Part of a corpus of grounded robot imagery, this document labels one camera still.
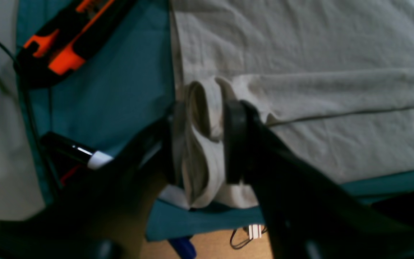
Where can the orange black utility knife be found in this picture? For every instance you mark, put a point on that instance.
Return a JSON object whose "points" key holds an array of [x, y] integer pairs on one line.
{"points": [[68, 40]]}

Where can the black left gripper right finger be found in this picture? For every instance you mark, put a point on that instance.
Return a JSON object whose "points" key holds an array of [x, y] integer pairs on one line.
{"points": [[308, 216]]}

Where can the beige T-shirt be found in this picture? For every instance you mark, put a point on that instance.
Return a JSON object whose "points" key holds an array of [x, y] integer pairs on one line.
{"points": [[333, 79]]}

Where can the blue table cloth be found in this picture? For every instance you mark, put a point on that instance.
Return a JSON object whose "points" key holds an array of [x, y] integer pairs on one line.
{"points": [[127, 86]]}

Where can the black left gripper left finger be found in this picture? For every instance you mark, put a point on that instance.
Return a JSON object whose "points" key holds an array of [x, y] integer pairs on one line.
{"points": [[104, 216]]}

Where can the black white marker pen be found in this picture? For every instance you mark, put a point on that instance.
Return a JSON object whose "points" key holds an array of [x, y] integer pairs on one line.
{"points": [[91, 158]]}

